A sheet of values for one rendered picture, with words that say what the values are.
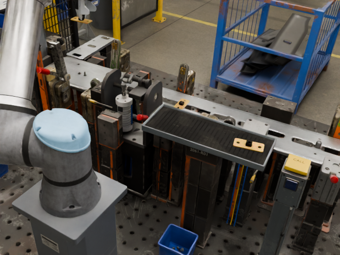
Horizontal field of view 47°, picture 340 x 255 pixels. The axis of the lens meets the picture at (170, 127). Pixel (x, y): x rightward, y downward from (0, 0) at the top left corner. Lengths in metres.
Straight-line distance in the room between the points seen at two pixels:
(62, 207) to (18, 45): 0.38
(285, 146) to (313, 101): 2.41
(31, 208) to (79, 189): 0.14
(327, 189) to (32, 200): 0.86
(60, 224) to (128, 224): 0.54
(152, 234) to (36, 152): 0.68
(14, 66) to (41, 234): 0.42
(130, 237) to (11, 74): 0.75
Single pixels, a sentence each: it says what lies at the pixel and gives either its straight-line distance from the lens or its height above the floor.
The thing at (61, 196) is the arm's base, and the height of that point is 1.16.
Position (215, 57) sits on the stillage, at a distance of 3.46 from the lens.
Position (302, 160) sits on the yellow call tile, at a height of 1.16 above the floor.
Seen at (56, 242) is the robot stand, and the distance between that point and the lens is 1.04.
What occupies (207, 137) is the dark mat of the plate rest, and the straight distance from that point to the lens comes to 1.12.
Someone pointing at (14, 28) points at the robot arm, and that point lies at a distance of 0.98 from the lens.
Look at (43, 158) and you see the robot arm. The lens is 0.89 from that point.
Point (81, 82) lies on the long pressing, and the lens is 1.71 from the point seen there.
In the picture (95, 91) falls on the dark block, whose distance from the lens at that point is 1.40.
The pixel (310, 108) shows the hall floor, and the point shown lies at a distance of 3.71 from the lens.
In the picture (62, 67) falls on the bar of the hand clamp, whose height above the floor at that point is 1.11.
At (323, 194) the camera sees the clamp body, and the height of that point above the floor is 0.98.
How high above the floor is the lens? 1.83
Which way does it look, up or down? 36 degrees down
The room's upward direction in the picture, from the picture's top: 4 degrees clockwise
